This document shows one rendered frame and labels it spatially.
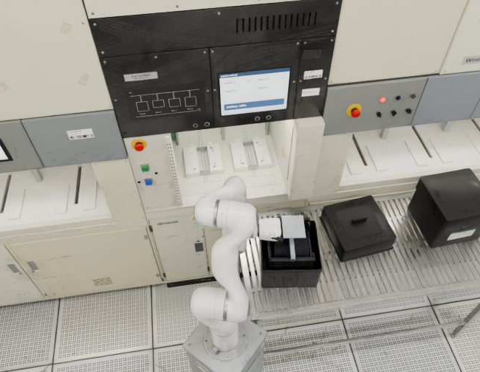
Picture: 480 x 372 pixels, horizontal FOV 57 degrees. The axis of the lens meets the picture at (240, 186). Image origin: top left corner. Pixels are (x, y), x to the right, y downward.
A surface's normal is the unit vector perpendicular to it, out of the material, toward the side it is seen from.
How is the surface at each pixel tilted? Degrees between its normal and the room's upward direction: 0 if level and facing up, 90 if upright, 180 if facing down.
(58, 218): 0
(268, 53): 90
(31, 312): 0
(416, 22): 90
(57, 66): 90
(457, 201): 0
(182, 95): 90
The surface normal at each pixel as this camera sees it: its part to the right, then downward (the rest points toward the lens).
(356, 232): -0.01, -0.63
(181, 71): 0.15, 0.76
